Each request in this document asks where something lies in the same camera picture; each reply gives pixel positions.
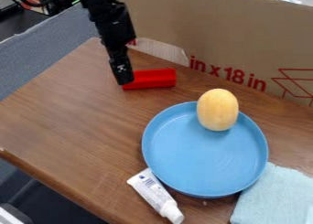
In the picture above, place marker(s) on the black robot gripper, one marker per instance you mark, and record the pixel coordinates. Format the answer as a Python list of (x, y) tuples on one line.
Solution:
[(115, 29)]

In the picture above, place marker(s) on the red rectangular block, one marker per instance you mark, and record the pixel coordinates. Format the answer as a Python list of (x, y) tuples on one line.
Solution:
[(153, 78)]

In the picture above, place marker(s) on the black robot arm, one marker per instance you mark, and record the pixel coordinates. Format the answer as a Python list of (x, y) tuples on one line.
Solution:
[(92, 6)]

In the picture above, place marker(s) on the grey fabric panel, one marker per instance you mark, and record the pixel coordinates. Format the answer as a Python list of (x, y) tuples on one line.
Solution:
[(30, 52)]

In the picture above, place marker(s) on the yellow potato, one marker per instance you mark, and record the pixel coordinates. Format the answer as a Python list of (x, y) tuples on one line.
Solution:
[(217, 110)]

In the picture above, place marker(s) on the blue round plate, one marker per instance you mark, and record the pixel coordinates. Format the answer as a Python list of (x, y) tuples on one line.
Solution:
[(199, 162)]

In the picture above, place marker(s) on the white cream tube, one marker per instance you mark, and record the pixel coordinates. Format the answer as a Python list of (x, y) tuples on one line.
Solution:
[(151, 190)]

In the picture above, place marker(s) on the light blue towel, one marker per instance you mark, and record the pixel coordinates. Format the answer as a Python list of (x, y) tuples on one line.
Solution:
[(280, 198)]

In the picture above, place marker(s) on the cardboard box wall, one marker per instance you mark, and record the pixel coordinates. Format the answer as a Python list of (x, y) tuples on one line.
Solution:
[(254, 42)]

